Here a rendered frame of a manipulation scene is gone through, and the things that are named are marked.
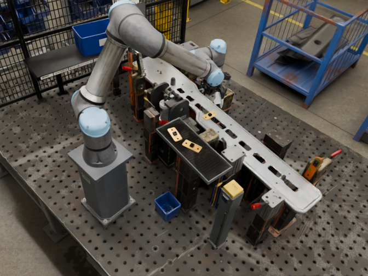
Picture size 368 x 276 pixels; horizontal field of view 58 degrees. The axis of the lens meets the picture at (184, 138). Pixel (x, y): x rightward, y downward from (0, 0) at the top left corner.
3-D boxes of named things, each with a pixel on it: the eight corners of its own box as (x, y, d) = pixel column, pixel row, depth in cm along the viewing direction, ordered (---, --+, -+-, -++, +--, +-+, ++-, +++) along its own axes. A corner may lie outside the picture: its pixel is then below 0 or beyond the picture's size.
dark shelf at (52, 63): (162, 39, 238) (162, 35, 236) (38, 81, 196) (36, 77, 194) (145, 25, 249) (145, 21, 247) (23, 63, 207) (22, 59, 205)
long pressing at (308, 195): (328, 193, 157) (329, 191, 156) (298, 218, 147) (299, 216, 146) (157, 53, 227) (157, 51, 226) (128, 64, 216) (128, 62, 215)
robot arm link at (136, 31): (141, 24, 108) (231, 72, 142) (130, 9, 114) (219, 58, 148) (122, 53, 112) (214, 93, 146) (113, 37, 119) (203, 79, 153)
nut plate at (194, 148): (202, 147, 148) (202, 145, 147) (197, 153, 146) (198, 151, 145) (185, 139, 151) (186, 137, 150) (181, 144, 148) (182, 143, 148)
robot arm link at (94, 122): (87, 153, 136) (81, 130, 127) (79, 131, 145) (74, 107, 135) (115, 145, 141) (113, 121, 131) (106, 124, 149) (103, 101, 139)
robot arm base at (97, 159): (96, 173, 142) (93, 158, 135) (75, 153, 148) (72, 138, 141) (124, 154, 150) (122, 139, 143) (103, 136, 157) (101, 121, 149)
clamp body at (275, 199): (269, 237, 171) (289, 199, 145) (253, 250, 166) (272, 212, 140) (255, 223, 176) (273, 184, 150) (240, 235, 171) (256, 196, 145)
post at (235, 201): (227, 241, 168) (245, 192, 136) (216, 250, 164) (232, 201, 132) (217, 230, 172) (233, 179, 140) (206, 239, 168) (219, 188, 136)
